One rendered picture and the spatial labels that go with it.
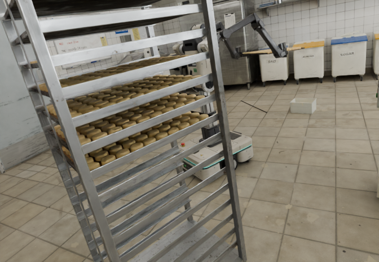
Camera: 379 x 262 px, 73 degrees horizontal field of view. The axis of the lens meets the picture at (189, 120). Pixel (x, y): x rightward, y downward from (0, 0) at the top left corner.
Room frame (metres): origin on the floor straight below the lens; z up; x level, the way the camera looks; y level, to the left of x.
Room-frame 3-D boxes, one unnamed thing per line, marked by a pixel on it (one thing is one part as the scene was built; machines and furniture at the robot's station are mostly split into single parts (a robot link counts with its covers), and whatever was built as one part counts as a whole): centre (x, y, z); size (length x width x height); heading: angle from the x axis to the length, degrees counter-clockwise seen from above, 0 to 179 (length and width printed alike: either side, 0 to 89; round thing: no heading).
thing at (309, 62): (5.01, -2.53, 0.38); 0.64 x 0.54 x 0.77; 150
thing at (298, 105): (3.42, -1.63, 0.08); 0.30 x 0.22 x 0.16; 47
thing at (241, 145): (2.39, -0.20, 0.24); 0.68 x 0.53 x 0.41; 120
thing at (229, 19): (5.22, -1.11, 1.39); 0.22 x 0.03 x 0.31; 59
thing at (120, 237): (0.91, 0.12, 0.69); 0.64 x 0.03 x 0.03; 126
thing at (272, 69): (5.34, -1.98, 0.38); 0.64 x 0.54 x 0.77; 151
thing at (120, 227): (1.23, 0.35, 0.42); 0.64 x 0.03 x 0.03; 126
